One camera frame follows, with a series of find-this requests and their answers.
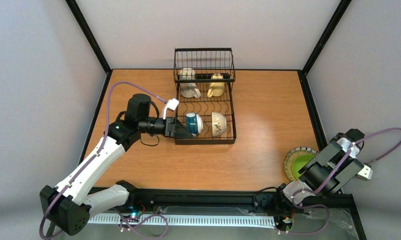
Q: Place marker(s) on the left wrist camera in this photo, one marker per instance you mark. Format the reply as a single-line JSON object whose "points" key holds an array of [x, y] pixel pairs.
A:
{"points": [[170, 105]]}

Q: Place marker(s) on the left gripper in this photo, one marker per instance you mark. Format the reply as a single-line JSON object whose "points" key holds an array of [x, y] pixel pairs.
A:
{"points": [[170, 127]]}

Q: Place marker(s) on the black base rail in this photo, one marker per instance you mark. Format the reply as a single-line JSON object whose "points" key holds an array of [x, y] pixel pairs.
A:
{"points": [[270, 200]]}

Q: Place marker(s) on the yellow mug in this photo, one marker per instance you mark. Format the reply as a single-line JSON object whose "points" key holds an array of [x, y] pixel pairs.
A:
{"points": [[216, 89]]}

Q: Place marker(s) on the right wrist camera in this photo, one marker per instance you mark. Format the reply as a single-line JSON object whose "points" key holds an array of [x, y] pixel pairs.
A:
{"points": [[365, 173]]}

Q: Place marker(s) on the black wire dish rack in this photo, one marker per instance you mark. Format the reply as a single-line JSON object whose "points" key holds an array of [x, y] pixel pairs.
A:
{"points": [[206, 61]]}

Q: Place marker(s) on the white bowl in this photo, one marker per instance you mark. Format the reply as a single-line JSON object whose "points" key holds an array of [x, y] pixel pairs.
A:
{"points": [[219, 124]]}

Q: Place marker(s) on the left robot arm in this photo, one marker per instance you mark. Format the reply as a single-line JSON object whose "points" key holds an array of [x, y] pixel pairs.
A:
{"points": [[69, 205]]}

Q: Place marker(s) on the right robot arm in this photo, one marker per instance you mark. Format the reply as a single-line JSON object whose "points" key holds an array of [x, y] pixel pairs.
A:
{"points": [[330, 169]]}

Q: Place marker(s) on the white floral mug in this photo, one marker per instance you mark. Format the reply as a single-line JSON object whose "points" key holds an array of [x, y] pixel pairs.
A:
{"points": [[188, 89]]}

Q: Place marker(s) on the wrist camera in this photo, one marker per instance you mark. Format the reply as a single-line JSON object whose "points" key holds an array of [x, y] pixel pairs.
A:
{"points": [[365, 173], [170, 105]]}

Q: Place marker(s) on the dark teal spotted bowl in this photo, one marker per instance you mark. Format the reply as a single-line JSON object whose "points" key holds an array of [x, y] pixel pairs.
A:
{"points": [[194, 123]]}

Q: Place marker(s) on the white black striped plate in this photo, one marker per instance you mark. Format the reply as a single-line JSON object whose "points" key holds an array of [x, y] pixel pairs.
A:
{"points": [[305, 149]]}

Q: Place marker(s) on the white slotted cable duct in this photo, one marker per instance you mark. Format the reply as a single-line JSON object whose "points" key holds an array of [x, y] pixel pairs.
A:
{"points": [[198, 220]]}

